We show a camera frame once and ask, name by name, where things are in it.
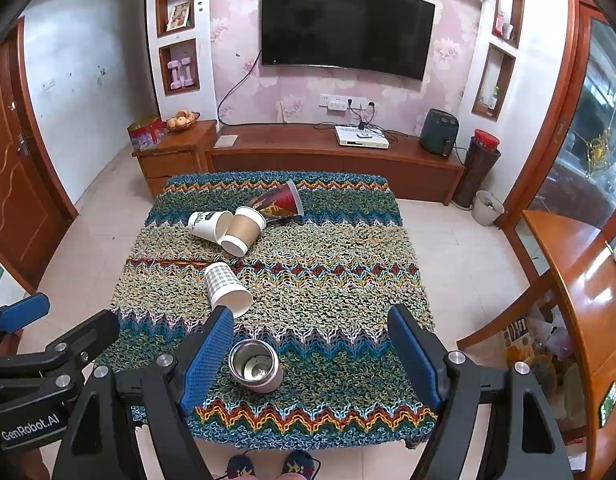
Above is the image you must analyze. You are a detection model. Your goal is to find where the red printed paper cup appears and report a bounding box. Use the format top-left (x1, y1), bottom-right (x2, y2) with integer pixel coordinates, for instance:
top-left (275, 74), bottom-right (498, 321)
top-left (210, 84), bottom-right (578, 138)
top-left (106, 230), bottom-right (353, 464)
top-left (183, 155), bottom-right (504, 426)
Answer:
top-left (250, 178), bottom-right (305, 223)

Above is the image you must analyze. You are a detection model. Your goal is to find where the stainless steel cup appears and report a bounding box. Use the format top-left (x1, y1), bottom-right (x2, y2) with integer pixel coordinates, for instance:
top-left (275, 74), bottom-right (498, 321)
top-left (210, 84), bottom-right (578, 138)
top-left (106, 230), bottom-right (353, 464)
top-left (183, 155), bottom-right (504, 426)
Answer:
top-left (228, 338), bottom-right (283, 394)

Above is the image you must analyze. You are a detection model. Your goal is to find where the black flat television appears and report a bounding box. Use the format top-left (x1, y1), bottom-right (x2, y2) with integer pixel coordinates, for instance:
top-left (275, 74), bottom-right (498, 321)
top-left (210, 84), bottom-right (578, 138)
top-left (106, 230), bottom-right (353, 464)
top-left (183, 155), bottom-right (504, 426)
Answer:
top-left (260, 0), bottom-right (436, 82)

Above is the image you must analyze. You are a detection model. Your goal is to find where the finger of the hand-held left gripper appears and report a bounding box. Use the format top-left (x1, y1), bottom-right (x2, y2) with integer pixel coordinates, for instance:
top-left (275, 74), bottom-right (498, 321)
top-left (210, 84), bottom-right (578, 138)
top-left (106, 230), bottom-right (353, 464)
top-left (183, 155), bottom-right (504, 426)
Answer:
top-left (0, 293), bottom-right (51, 356)
top-left (0, 309), bottom-right (121, 392)

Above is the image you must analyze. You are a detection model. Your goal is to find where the small wooden side cabinet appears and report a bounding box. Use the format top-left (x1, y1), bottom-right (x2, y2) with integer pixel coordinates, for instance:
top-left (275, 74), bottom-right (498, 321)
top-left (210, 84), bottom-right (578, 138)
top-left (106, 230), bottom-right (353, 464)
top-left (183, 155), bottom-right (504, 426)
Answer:
top-left (132, 120), bottom-right (219, 197)

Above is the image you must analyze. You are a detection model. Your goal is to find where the white plastic bag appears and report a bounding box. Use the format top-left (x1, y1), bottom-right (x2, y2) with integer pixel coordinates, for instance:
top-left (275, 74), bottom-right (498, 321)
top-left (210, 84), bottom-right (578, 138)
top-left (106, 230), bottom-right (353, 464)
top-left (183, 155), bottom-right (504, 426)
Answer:
top-left (530, 310), bottom-right (574, 361)

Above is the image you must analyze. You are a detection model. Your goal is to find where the black television cable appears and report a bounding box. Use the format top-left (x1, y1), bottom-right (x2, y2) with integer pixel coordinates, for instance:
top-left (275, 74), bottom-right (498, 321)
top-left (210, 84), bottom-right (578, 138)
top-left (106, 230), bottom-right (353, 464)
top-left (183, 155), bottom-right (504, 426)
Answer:
top-left (217, 49), bottom-right (263, 126)

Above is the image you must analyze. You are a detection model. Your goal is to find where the white bucket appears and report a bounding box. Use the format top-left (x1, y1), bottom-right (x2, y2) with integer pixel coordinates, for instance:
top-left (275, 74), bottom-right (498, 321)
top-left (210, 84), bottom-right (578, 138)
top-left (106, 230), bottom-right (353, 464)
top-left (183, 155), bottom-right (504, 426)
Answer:
top-left (472, 190), bottom-right (505, 227)

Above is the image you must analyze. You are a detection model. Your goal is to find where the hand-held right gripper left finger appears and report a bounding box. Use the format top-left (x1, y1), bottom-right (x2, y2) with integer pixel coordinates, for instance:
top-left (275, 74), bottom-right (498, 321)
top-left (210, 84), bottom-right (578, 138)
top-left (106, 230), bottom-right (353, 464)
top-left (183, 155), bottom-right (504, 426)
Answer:
top-left (52, 305), bottom-right (235, 480)

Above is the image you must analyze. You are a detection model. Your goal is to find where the wooden room door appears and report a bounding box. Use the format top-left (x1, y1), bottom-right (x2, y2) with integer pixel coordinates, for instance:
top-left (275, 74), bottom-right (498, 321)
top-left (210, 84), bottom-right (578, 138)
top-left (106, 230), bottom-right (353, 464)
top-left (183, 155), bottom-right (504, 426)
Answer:
top-left (0, 17), bottom-right (78, 293)

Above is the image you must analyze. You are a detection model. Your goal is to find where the white cup with dark print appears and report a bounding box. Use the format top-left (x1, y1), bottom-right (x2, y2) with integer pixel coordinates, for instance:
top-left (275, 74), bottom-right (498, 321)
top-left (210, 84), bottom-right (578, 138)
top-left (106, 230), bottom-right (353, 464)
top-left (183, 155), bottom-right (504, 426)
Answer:
top-left (188, 210), bottom-right (233, 246)

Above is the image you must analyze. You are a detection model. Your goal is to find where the wood framed glass door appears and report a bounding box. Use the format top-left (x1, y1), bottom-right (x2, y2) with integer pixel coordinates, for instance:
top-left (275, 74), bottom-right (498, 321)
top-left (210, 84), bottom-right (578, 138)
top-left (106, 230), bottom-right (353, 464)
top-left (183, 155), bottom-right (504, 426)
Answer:
top-left (503, 0), bottom-right (616, 281)

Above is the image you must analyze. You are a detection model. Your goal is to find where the checked paper cup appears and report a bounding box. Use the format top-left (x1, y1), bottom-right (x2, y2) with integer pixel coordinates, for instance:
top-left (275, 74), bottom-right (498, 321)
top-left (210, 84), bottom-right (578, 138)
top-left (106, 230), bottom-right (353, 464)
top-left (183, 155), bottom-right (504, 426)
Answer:
top-left (204, 261), bottom-right (254, 319)

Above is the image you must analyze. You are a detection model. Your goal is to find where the tall dark bin red lid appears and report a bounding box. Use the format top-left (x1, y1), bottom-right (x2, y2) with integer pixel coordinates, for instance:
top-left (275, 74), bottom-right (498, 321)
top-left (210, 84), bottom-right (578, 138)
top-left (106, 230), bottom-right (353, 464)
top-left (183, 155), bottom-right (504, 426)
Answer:
top-left (452, 129), bottom-right (502, 210)

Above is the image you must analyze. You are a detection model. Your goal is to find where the red and green box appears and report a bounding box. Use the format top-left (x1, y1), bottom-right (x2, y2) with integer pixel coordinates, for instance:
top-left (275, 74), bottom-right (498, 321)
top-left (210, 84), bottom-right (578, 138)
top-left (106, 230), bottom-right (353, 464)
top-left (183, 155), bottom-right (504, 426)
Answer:
top-left (126, 115), bottom-right (167, 152)

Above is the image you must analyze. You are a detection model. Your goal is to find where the printed paper bag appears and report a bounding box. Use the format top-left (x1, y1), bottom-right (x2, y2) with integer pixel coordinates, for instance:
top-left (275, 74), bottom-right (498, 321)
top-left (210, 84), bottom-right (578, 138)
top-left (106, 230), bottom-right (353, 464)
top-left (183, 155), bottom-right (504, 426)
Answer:
top-left (498, 312), bottom-right (533, 363)

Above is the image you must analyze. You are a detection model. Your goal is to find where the framed picture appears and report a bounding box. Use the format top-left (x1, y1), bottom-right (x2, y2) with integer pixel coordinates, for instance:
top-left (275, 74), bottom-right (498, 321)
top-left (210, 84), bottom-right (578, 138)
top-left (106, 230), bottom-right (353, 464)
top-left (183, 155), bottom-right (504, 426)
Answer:
top-left (167, 2), bottom-right (191, 31)

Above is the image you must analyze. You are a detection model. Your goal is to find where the dark patterned slipper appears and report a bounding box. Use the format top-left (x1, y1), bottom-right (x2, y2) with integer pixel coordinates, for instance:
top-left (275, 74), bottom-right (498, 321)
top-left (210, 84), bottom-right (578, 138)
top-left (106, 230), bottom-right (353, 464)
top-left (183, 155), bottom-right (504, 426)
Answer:
top-left (282, 450), bottom-right (316, 480)
top-left (227, 455), bottom-right (256, 480)

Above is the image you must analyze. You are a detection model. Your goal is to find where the long wooden television cabinet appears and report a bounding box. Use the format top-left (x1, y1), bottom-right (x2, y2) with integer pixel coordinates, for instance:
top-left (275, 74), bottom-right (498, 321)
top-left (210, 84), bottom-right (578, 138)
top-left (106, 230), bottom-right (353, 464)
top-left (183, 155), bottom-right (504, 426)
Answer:
top-left (208, 122), bottom-right (466, 206)

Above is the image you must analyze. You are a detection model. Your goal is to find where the bowl of oranges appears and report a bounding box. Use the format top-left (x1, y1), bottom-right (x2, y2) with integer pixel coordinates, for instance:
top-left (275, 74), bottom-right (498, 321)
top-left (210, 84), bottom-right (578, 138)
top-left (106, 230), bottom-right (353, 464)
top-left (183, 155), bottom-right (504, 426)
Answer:
top-left (166, 109), bottom-right (201, 133)

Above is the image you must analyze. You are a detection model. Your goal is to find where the white wall socket strip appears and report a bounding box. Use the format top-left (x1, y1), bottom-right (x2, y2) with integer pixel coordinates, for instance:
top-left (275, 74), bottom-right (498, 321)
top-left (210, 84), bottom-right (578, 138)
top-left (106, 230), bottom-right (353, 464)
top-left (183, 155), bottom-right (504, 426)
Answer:
top-left (319, 94), bottom-right (376, 111)

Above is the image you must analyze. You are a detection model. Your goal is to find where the brown paper cup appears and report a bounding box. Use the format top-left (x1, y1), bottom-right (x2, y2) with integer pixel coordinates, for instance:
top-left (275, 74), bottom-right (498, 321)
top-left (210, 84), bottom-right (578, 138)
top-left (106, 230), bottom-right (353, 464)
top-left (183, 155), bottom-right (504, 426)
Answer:
top-left (221, 206), bottom-right (267, 257)

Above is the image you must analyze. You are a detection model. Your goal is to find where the white set-top box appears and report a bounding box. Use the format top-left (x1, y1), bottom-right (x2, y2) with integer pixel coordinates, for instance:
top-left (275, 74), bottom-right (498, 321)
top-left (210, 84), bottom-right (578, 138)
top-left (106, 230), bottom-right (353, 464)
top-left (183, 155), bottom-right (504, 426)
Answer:
top-left (335, 126), bottom-right (390, 150)

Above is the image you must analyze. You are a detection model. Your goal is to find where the dark air fryer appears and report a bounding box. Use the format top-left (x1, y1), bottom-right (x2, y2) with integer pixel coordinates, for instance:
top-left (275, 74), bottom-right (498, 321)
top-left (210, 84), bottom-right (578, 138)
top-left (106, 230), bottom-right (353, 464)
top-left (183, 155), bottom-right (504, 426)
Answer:
top-left (420, 108), bottom-right (459, 157)

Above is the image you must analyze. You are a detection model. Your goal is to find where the glossy wooden table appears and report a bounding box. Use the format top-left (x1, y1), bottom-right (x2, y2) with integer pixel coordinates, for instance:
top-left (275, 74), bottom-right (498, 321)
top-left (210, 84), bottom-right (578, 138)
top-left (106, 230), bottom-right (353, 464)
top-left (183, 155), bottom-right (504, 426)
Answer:
top-left (458, 209), bottom-right (616, 480)

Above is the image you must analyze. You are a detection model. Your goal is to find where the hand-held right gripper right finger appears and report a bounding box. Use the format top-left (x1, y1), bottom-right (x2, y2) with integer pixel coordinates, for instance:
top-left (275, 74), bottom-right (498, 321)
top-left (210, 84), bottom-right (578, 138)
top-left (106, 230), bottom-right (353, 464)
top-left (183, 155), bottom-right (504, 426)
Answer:
top-left (387, 304), bottom-right (574, 480)

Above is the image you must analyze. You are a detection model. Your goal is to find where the colourful knitted table cloth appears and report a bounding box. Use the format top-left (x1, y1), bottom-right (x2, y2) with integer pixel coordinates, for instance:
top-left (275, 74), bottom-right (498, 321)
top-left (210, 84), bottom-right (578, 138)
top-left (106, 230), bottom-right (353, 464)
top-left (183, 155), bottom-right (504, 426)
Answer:
top-left (95, 171), bottom-right (439, 453)

